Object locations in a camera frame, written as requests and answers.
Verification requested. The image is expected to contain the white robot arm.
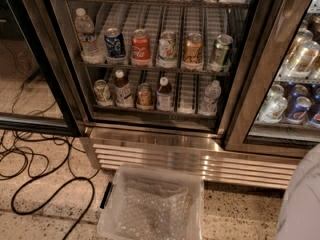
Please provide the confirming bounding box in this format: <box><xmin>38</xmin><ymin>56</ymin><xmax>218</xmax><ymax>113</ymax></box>
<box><xmin>275</xmin><ymin>144</ymin><xmax>320</xmax><ymax>240</ymax></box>

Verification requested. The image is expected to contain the gold can bottom shelf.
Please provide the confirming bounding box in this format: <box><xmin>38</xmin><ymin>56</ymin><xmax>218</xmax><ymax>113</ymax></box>
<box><xmin>136</xmin><ymin>83</ymin><xmax>153</xmax><ymax>110</ymax></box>

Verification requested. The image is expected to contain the clear water bottle bottom shelf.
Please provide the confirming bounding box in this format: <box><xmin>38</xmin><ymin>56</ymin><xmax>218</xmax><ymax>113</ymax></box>
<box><xmin>198</xmin><ymin>80</ymin><xmax>222</xmax><ymax>116</ymax></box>

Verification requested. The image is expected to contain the clear water bottle shelf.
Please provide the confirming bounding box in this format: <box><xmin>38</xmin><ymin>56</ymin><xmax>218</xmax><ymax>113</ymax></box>
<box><xmin>198</xmin><ymin>80</ymin><xmax>222</xmax><ymax>116</ymax></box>
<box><xmin>74</xmin><ymin>8</ymin><xmax>104</xmax><ymax>64</ymax></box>

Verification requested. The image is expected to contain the white green 7up can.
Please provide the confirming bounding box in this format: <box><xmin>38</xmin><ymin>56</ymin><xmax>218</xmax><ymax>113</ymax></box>
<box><xmin>157</xmin><ymin>31</ymin><xmax>177</xmax><ymax>68</ymax></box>

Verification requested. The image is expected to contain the white green can bottom shelf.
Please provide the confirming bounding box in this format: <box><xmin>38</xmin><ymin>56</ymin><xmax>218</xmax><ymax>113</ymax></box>
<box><xmin>94</xmin><ymin>80</ymin><xmax>113</xmax><ymax>106</ymax></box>

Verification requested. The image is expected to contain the stainless steel display fridge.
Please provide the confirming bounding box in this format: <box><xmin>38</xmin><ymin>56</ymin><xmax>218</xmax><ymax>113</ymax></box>
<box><xmin>43</xmin><ymin>0</ymin><xmax>306</xmax><ymax>189</ymax></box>

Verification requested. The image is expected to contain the orange gold soda can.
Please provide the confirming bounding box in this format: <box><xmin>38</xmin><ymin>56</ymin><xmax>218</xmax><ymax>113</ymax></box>
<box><xmin>182</xmin><ymin>32</ymin><xmax>203</xmax><ymax>71</ymax></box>

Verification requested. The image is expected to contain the red coca cola can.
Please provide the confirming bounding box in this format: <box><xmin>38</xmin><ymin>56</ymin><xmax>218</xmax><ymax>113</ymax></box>
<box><xmin>131</xmin><ymin>29</ymin><xmax>151</xmax><ymax>66</ymax></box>

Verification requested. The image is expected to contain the blue pepsi can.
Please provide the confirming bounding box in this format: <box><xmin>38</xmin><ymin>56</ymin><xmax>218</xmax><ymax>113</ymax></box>
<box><xmin>104</xmin><ymin>28</ymin><xmax>126</xmax><ymax>64</ymax></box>

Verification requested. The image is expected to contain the green soda can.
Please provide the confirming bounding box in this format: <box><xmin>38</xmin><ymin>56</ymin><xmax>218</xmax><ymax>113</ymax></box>
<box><xmin>209</xmin><ymin>34</ymin><xmax>233</xmax><ymax>72</ymax></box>

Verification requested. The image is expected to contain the clear water bottle middle shelf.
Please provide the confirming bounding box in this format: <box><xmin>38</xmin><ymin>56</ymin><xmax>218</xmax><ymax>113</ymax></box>
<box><xmin>74</xmin><ymin>8</ymin><xmax>104</xmax><ymax>64</ymax></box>

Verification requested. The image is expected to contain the white green can right door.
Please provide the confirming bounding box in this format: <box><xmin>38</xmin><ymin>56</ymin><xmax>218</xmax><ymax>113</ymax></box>
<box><xmin>258</xmin><ymin>84</ymin><xmax>288</xmax><ymax>123</ymax></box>

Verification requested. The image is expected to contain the open glass fridge door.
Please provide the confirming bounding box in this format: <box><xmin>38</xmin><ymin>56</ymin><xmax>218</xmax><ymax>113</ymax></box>
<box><xmin>0</xmin><ymin>0</ymin><xmax>83</xmax><ymax>137</ymax></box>

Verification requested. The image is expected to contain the blue pepsi can right door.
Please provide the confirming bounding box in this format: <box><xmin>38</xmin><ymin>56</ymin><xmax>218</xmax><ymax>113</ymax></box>
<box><xmin>285</xmin><ymin>96</ymin><xmax>312</xmax><ymax>124</ymax></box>

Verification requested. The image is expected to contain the silver gold can right door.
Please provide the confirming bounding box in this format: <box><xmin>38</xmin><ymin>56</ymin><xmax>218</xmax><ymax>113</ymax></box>
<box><xmin>281</xmin><ymin>41</ymin><xmax>320</xmax><ymax>78</ymax></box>

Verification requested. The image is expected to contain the brown tea bottle middle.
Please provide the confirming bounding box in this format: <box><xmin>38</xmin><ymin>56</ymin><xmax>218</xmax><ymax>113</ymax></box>
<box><xmin>157</xmin><ymin>77</ymin><xmax>173</xmax><ymax>111</ymax></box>

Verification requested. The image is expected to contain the brown tea bottle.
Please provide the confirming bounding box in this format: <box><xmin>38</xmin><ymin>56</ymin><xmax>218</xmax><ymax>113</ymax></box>
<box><xmin>114</xmin><ymin>70</ymin><xmax>133</xmax><ymax>108</ymax></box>
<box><xmin>157</xmin><ymin>77</ymin><xmax>173</xmax><ymax>111</ymax></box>

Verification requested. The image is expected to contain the brown tea bottle left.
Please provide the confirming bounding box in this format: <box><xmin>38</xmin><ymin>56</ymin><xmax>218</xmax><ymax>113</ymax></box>
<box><xmin>114</xmin><ymin>70</ymin><xmax>133</xmax><ymax>108</ymax></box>

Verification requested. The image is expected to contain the clear plastic storage bin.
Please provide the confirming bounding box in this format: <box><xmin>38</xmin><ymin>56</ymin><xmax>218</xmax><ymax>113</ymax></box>
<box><xmin>97</xmin><ymin>164</ymin><xmax>204</xmax><ymax>240</ymax></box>

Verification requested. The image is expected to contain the bubble wrap sheet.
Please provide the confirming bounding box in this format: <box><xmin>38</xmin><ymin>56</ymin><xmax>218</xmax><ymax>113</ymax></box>
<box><xmin>115</xmin><ymin>180</ymin><xmax>191</xmax><ymax>240</ymax></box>

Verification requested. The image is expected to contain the closed right glass door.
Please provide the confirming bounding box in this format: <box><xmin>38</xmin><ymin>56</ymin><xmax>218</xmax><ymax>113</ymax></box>
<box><xmin>226</xmin><ymin>0</ymin><xmax>320</xmax><ymax>158</ymax></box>

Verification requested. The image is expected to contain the black floor cable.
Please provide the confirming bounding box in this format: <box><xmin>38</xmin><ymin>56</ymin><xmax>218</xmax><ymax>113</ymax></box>
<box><xmin>0</xmin><ymin>40</ymin><xmax>100</xmax><ymax>240</ymax></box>

